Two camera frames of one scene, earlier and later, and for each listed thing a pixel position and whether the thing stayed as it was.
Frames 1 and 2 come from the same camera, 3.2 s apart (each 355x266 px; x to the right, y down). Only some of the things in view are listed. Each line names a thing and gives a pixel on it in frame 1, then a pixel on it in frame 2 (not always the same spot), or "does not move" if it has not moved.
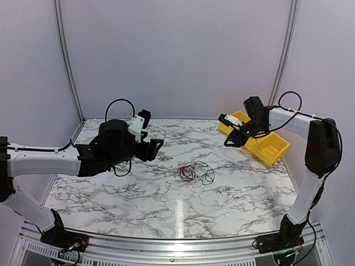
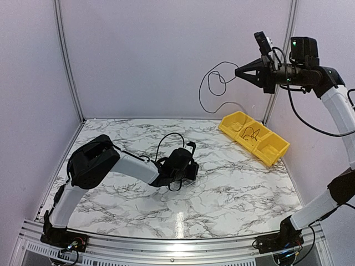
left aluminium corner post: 59,16 does not move
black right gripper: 239,141 → 267,73
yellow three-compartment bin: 265,148 does not move
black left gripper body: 122,155 → 179,174
